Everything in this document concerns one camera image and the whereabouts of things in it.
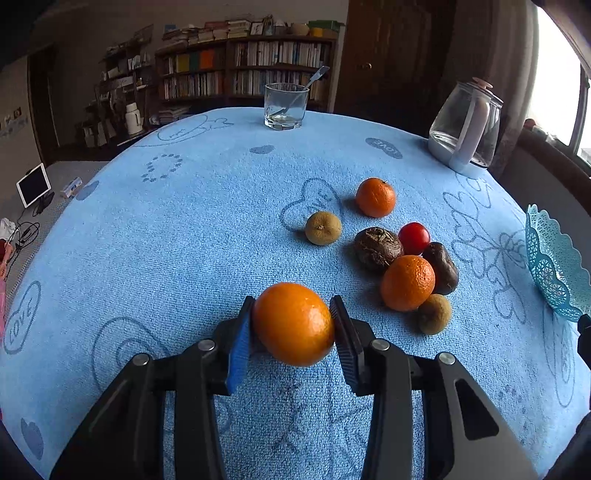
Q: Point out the white tablet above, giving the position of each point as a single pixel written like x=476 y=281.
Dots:
x=33 y=185

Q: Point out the large smooth orange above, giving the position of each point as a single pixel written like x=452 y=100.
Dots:
x=293 y=325

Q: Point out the green box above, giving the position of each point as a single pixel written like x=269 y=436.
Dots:
x=325 y=24

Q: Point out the plastic spoon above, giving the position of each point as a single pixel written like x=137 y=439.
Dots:
x=316 y=76

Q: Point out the window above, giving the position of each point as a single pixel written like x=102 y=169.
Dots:
x=558 y=92

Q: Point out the wooden bookshelf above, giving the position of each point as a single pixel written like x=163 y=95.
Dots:
x=228 y=67

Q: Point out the cluttered metal rack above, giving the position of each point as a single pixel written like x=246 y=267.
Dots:
x=120 y=83

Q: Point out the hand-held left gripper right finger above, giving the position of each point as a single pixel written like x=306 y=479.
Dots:
x=345 y=350

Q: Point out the brown longan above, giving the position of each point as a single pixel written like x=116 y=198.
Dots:
x=435 y=314
x=323 y=228

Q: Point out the small tangerine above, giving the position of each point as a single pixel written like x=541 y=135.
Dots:
x=375 y=198
x=407 y=284

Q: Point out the white thermos bottle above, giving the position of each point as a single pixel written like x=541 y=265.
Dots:
x=133 y=119

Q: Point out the light blue lattice basket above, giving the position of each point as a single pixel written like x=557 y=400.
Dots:
x=551 y=267

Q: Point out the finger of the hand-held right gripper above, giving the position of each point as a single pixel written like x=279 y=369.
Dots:
x=585 y=339

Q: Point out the elongated dark water chestnut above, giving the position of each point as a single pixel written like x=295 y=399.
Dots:
x=443 y=270

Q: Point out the yellow container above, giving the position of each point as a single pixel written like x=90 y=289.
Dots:
x=316 y=32

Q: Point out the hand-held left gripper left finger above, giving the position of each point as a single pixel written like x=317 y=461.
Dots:
x=240 y=350

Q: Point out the rows of books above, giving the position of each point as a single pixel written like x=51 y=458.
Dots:
x=277 y=55

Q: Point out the small white and blue box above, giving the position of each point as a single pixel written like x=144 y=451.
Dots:
x=71 y=187

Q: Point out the red cherry tomato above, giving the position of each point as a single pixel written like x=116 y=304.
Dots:
x=414 y=236

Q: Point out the dark wooden door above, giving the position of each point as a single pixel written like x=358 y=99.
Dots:
x=392 y=64

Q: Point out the round dark water chestnut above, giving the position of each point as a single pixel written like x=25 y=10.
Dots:
x=377 y=248

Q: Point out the blue printed towel cloth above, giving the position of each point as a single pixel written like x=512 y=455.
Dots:
x=184 y=240

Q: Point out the beige curtain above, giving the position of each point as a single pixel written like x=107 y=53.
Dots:
x=498 y=55

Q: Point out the clear drinking glass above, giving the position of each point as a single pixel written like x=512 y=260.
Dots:
x=285 y=110

